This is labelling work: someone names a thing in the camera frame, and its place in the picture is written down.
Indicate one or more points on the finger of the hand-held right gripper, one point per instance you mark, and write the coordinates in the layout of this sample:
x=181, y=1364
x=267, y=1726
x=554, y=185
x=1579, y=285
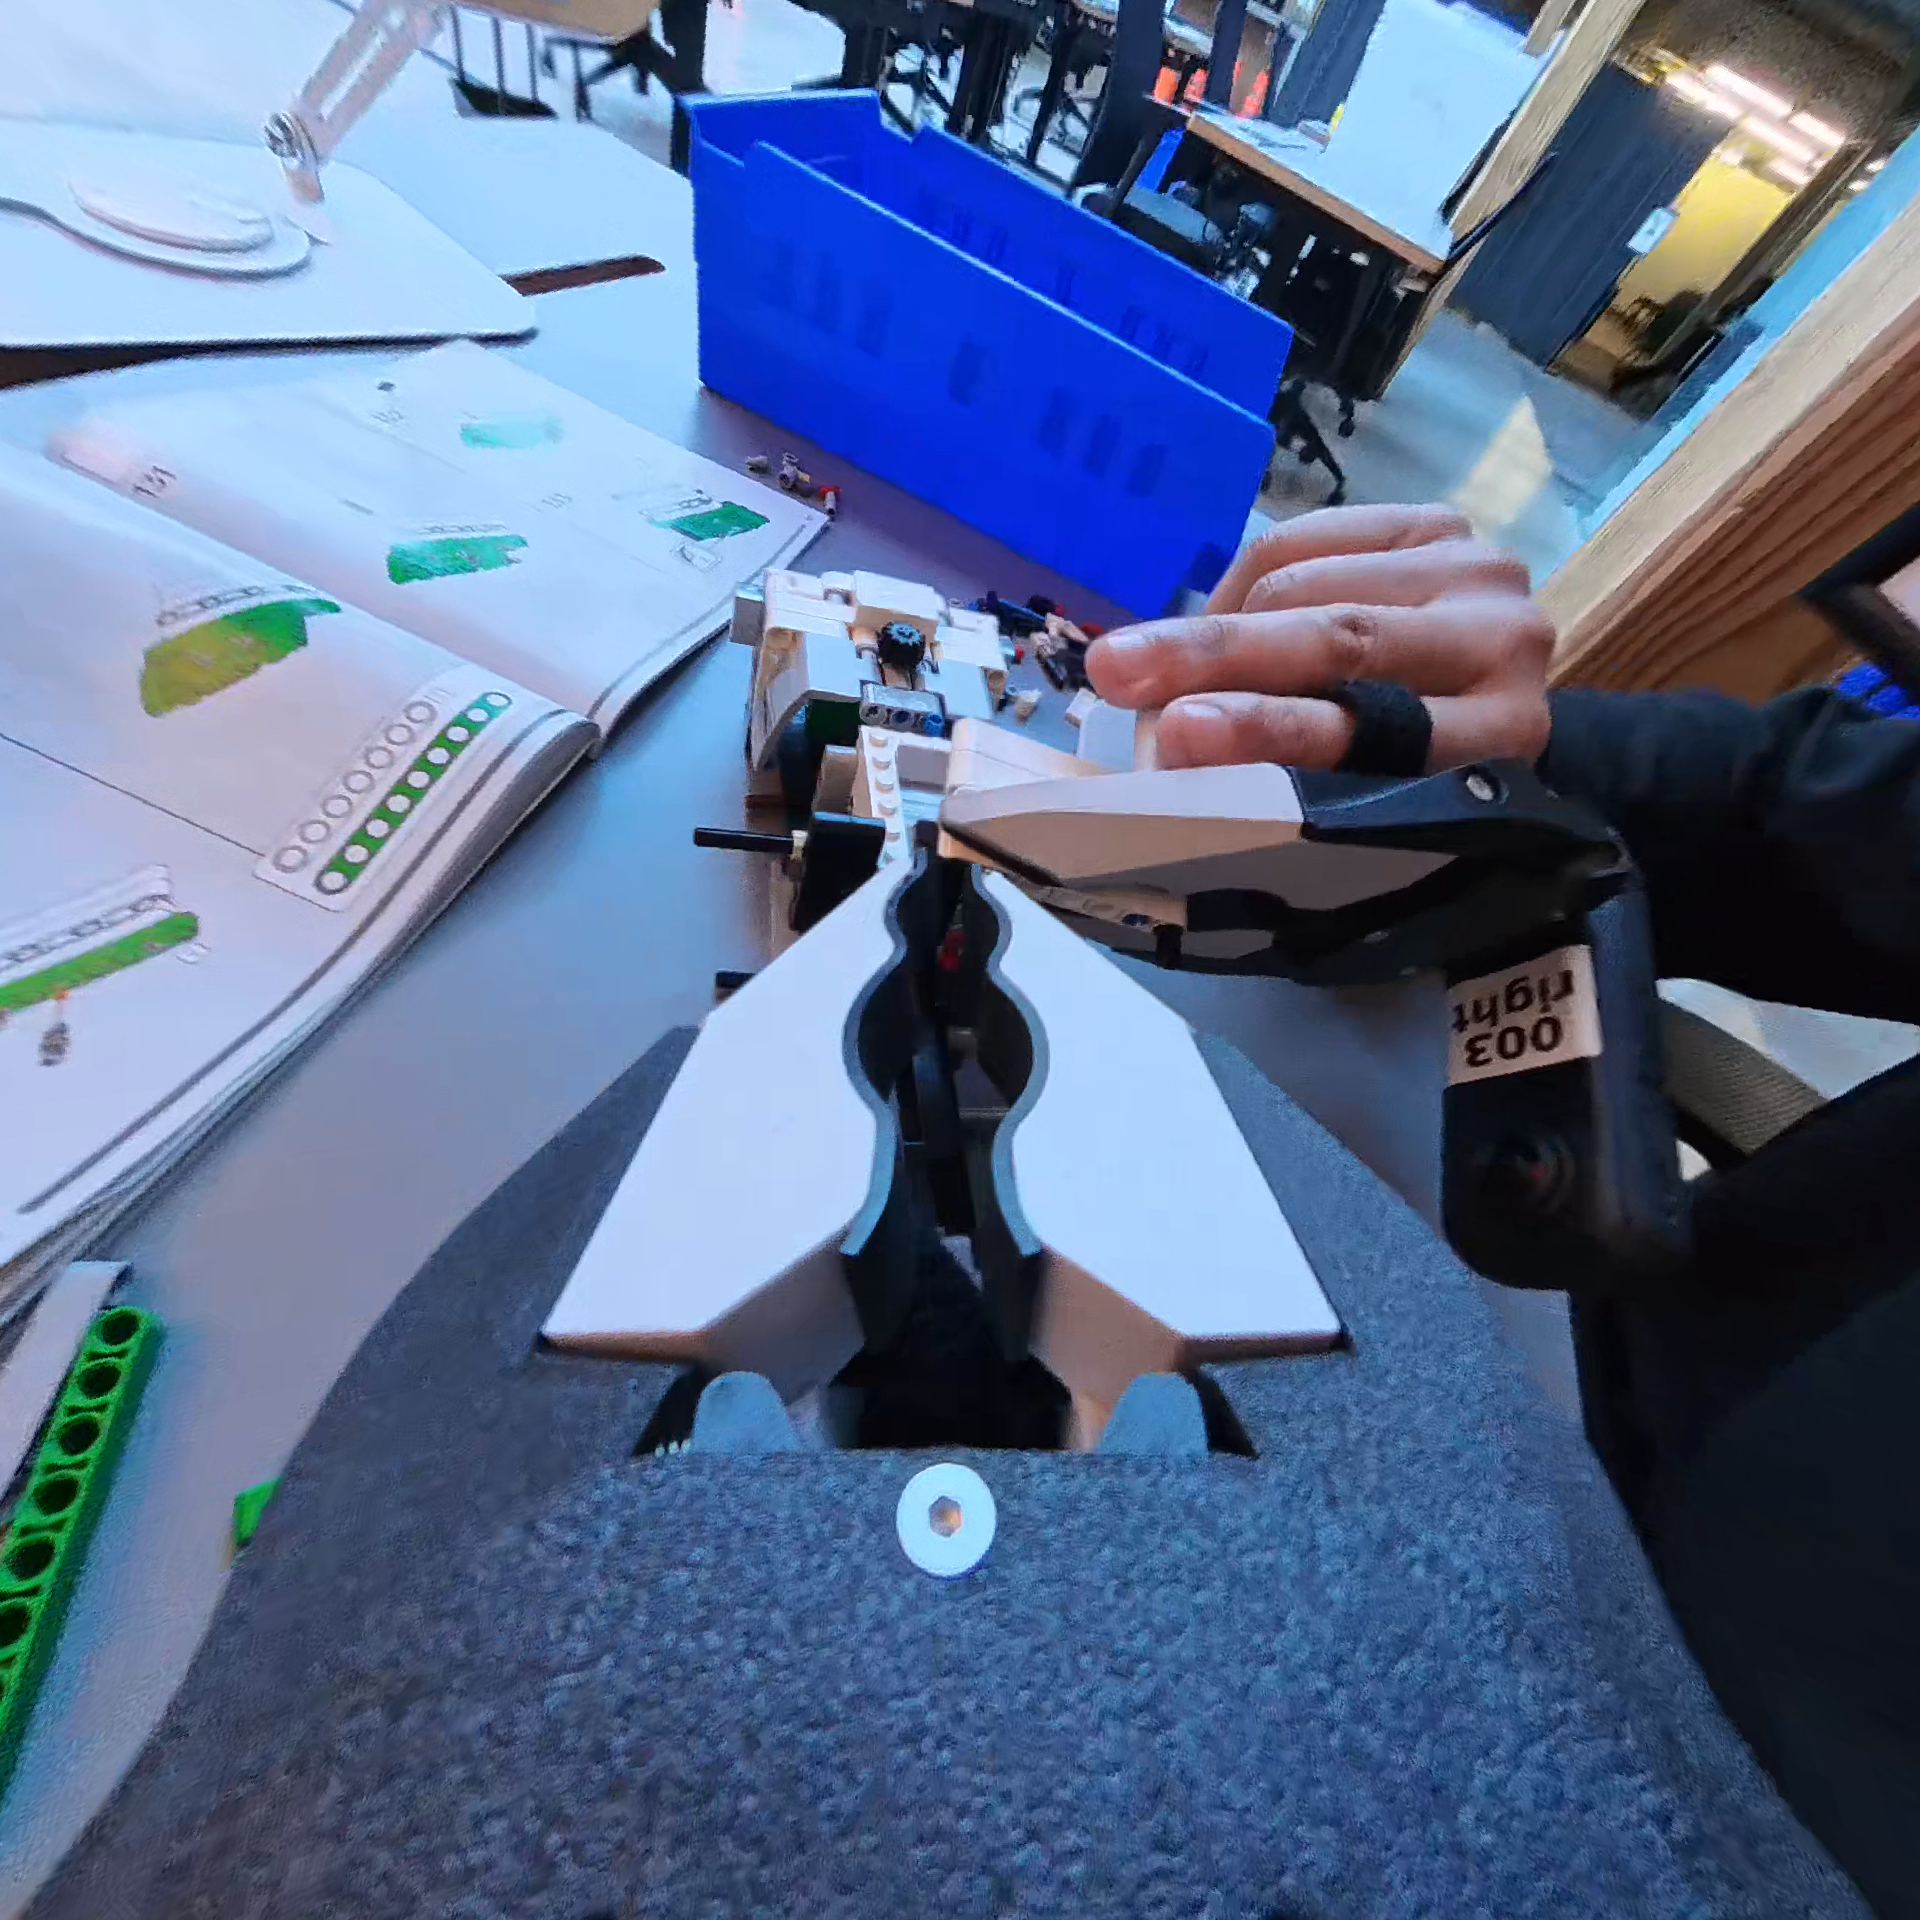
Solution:
x=1142, y=832
x=1223, y=942

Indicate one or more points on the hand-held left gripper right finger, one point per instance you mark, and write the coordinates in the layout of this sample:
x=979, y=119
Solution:
x=1156, y=1184

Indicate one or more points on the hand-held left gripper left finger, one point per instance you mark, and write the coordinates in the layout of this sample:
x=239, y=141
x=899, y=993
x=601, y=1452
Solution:
x=721, y=1184

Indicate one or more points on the white and black lego model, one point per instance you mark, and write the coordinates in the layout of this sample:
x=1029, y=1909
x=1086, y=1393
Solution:
x=841, y=676

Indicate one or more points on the person's right forearm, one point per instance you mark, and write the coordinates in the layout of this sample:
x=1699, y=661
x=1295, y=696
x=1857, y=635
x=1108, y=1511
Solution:
x=1756, y=839

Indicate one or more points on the pile of small lego pieces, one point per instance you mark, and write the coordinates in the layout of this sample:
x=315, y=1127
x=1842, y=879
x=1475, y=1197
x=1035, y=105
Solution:
x=1043, y=638

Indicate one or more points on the scattered small lego pins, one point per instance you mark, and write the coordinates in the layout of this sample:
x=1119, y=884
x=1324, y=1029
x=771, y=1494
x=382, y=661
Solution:
x=793, y=476

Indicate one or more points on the small green lego piece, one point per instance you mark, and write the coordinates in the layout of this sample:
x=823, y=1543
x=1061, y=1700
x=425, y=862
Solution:
x=254, y=1511

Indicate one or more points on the lego instruction booklet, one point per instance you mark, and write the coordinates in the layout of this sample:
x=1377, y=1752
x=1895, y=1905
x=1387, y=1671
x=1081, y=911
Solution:
x=301, y=630

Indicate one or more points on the green lego beam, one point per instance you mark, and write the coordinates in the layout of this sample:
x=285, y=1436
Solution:
x=68, y=1484

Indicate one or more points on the person's right hand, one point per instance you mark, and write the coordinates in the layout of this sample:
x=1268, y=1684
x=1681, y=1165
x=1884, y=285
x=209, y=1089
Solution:
x=1396, y=615

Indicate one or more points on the wooden partition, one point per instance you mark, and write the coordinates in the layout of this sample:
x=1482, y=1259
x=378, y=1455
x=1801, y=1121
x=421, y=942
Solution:
x=1756, y=495

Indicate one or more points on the blue plastic bin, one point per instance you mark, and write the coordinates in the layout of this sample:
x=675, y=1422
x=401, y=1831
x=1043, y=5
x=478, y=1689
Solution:
x=961, y=329

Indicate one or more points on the black office chair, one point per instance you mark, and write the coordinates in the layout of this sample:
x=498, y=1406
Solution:
x=1202, y=241

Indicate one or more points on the wooden edged work table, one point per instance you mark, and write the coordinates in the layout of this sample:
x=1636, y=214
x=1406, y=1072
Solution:
x=1396, y=135

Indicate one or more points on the white document stand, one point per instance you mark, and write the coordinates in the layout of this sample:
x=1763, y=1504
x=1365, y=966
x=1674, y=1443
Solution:
x=225, y=271

